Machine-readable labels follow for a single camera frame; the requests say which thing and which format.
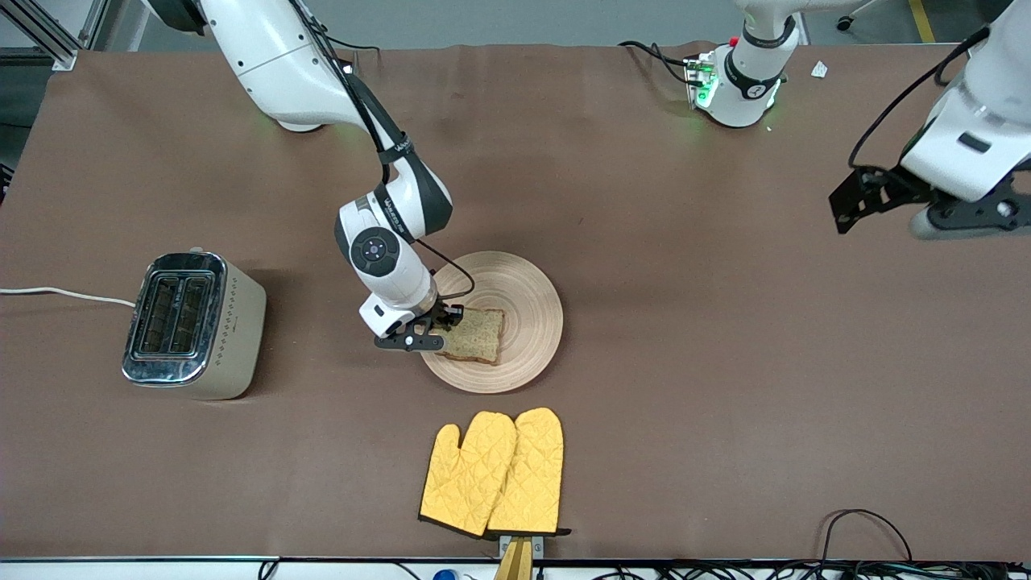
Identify round wooden plate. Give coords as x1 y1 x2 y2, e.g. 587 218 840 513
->
415 251 565 395

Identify aluminium frame profile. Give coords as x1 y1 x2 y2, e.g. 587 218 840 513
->
0 0 110 73

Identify tangled black cables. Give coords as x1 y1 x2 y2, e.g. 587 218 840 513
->
596 561 1031 580

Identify looped black cable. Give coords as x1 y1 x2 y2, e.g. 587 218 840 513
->
819 509 914 565

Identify black right arm base cable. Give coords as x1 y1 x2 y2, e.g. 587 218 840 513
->
322 32 381 54

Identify yellow quilted oven mitt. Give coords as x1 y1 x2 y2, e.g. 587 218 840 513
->
487 407 571 537
419 411 518 537

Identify black arm base cable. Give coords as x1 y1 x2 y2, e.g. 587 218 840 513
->
322 32 381 54
618 40 695 86

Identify brown bread slice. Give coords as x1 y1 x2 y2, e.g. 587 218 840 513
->
435 308 507 366

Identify black caster wheel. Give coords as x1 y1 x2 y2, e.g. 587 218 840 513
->
836 0 880 33

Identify black left arm base cable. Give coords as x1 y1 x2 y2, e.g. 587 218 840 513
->
618 40 695 86

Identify wooden clamp with metal bracket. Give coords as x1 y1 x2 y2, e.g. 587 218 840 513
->
493 533 545 580

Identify cream and chrome toaster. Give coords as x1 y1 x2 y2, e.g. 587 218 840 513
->
121 247 267 401

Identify brown table cover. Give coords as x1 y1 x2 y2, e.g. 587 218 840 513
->
0 40 1031 562

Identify white toaster power cord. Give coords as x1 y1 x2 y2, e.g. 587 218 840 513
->
0 287 138 309

